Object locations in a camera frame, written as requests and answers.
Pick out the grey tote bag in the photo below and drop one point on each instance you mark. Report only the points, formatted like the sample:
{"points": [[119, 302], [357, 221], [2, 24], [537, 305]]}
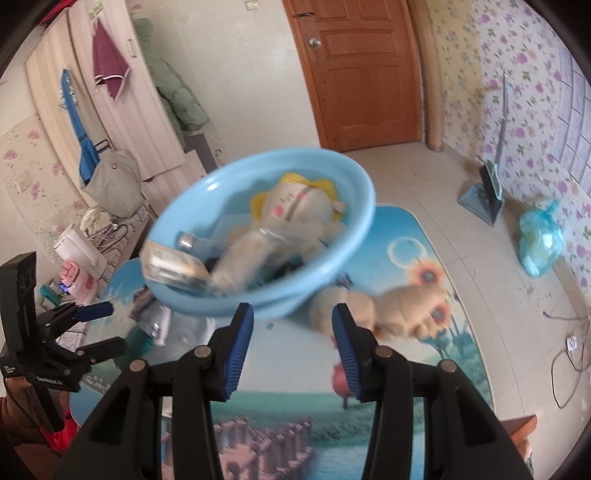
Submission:
{"points": [[115, 184]]}

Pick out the pale wooden wardrobe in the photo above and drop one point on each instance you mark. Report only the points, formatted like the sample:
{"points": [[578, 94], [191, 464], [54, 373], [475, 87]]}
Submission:
{"points": [[152, 120]]}

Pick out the maroon towel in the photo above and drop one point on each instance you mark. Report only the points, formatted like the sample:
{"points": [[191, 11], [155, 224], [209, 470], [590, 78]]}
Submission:
{"points": [[108, 60]]}

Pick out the beige plush dog toy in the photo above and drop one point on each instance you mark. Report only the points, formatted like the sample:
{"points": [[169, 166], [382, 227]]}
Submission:
{"points": [[406, 309]]}

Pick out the clear plastic bottle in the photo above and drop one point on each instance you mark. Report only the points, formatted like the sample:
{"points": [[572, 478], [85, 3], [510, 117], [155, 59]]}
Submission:
{"points": [[189, 241]]}

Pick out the light blue plastic bag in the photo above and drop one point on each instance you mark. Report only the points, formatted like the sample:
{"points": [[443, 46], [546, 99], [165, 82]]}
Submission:
{"points": [[540, 240]]}

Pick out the red cloth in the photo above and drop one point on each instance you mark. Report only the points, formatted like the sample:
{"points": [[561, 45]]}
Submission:
{"points": [[57, 434]]}

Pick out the grey dustpan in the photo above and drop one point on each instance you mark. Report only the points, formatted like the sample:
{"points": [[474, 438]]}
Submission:
{"points": [[485, 194]]}

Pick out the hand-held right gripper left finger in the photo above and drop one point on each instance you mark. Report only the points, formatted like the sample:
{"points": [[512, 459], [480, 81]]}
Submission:
{"points": [[238, 350]]}

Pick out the white floor socket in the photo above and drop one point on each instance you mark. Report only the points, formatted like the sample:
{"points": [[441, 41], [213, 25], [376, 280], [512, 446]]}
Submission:
{"points": [[571, 345]]}

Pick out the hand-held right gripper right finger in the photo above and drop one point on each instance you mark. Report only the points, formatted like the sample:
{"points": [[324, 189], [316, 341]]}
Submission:
{"points": [[346, 350]]}

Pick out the wooden stool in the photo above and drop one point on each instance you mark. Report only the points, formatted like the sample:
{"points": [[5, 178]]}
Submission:
{"points": [[519, 434]]}

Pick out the white electric kettle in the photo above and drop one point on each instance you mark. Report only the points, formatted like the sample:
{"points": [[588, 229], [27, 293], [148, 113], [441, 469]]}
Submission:
{"points": [[81, 249]]}

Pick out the white snack packet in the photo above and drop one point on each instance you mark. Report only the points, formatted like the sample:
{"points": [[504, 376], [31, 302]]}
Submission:
{"points": [[154, 318]]}

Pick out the brown wooden door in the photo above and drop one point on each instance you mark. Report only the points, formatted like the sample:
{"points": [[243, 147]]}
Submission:
{"points": [[360, 78]]}

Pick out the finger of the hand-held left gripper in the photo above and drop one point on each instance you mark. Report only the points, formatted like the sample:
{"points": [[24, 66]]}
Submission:
{"points": [[94, 310], [104, 347]]}

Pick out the person's left hand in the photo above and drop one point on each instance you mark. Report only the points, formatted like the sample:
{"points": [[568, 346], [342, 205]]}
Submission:
{"points": [[16, 392]]}

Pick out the light blue plastic basin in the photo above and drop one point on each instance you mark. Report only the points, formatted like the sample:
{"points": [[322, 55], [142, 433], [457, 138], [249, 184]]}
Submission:
{"points": [[221, 194]]}

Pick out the white face product box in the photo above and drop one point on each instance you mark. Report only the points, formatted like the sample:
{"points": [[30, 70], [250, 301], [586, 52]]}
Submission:
{"points": [[171, 267]]}

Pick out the person's left forearm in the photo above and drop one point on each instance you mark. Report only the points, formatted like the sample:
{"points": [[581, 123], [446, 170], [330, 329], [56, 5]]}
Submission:
{"points": [[23, 429]]}

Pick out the teal bottle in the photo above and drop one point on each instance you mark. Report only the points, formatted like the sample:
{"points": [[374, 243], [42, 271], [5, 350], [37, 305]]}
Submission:
{"points": [[48, 295]]}

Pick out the pink small appliance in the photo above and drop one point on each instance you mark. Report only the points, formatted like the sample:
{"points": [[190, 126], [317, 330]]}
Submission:
{"points": [[78, 281]]}

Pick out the round-faced plush doll yellow mesh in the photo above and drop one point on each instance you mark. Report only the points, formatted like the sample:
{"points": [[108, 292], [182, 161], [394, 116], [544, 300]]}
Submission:
{"points": [[295, 203]]}

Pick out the green quilt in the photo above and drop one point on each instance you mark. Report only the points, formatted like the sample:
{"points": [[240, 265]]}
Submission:
{"points": [[180, 97]]}

